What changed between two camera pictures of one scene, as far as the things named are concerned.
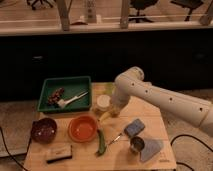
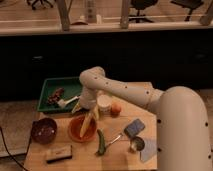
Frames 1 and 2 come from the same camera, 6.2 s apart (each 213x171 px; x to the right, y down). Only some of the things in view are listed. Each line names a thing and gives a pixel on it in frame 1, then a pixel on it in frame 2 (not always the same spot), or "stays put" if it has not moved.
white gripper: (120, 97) to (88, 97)
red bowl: (82, 128) stays put
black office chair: (139, 5) stays put
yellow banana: (104, 116) to (91, 113)
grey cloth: (151, 148) stays put
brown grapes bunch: (52, 99) stays put
